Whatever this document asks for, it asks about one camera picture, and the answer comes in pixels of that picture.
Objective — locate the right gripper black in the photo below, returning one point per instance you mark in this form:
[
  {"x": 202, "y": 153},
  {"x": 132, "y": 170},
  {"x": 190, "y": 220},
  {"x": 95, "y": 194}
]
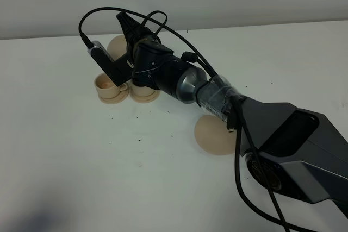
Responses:
[{"x": 152, "y": 61}]

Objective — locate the beige teapot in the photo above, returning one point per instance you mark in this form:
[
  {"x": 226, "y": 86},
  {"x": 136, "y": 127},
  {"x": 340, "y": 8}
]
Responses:
[{"x": 117, "y": 47}]

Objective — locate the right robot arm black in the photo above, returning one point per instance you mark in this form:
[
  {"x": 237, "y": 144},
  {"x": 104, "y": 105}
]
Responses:
[{"x": 290, "y": 151}]

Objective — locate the large beige teapot saucer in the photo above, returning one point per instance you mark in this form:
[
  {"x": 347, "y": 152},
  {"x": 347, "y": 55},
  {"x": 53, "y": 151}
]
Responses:
[{"x": 212, "y": 135}]

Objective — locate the right beige teacup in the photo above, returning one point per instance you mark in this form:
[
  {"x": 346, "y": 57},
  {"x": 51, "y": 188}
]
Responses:
[{"x": 142, "y": 92}]

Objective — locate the beige teacup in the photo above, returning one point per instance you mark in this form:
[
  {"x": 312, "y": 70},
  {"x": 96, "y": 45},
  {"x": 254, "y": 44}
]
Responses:
[
  {"x": 107, "y": 89},
  {"x": 142, "y": 92}
]

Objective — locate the left beige teacup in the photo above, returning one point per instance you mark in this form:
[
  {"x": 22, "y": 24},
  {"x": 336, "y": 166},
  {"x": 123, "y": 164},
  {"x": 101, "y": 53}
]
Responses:
[{"x": 107, "y": 89}]

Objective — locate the left beige cup saucer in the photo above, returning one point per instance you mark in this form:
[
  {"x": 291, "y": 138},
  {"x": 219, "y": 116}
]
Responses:
[{"x": 117, "y": 99}]

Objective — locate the beige cup saucer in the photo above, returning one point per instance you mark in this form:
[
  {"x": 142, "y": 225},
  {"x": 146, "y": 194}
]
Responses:
[
  {"x": 117, "y": 99},
  {"x": 145, "y": 100}
]

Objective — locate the right beige cup saucer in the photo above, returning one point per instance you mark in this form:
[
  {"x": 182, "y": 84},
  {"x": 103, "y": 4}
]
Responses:
[{"x": 145, "y": 100}]

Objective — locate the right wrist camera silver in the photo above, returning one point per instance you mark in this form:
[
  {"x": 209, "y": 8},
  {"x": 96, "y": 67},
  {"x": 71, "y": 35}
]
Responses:
[{"x": 99, "y": 53}]

